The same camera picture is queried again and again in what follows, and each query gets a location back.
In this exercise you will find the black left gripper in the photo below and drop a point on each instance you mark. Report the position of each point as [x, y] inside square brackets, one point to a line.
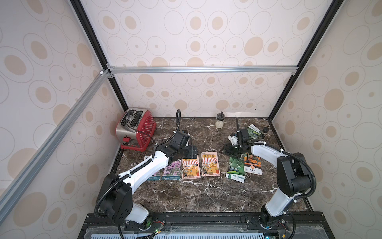
[193, 151]

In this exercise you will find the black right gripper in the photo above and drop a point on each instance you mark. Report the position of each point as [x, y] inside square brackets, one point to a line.
[232, 149]

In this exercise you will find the green vegetable seed packet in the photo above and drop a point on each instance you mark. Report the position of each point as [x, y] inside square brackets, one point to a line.
[254, 132]

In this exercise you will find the pink sunflower shop seed packet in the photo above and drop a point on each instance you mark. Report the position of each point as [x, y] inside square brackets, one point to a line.
[191, 169]

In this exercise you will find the orange marigold seed packet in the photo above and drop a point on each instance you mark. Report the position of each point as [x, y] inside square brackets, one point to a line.
[252, 164]

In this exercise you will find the purple flower seed packet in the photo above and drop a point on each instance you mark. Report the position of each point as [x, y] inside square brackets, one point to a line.
[156, 176]
[172, 171]

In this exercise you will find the green gourd seed packet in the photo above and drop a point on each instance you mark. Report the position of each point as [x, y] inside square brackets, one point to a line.
[236, 170]

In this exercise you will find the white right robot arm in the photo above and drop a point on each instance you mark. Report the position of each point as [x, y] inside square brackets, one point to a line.
[295, 178]

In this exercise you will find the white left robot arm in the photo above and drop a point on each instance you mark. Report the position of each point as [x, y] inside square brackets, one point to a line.
[115, 197]

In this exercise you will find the small dark jar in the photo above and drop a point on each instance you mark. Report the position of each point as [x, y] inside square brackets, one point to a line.
[264, 132]

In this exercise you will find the small glass bottle black cap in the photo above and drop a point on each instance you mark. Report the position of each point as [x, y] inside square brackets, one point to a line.
[220, 120]

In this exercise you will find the red polka-dot toaster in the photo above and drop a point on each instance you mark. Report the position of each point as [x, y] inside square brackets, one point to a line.
[135, 129]

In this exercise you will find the horizontal aluminium frame bar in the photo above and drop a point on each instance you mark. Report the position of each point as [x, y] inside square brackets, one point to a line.
[202, 69]

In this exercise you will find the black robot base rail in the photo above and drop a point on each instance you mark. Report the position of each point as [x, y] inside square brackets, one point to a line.
[226, 225]

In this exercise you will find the left aluminium frame bar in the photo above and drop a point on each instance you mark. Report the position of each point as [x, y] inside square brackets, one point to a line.
[31, 170]

